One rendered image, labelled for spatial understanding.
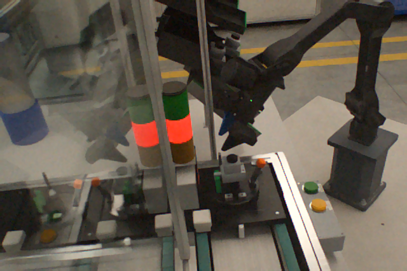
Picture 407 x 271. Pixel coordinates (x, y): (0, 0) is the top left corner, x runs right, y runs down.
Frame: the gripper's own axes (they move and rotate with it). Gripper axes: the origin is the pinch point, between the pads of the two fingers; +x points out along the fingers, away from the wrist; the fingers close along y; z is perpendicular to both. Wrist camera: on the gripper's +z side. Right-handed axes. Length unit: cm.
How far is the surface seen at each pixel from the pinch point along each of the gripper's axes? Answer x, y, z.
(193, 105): 31, -70, -11
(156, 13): 96, -400, -15
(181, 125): -8.3, 21.3, 18.5
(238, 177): 9.7, 2.2, -9.2
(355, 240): 7.2, 13.0, -44.3
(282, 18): 23, -389, -152
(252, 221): 14.5, 11.8, -14.8
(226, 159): 7.7, -0.4, -4.3
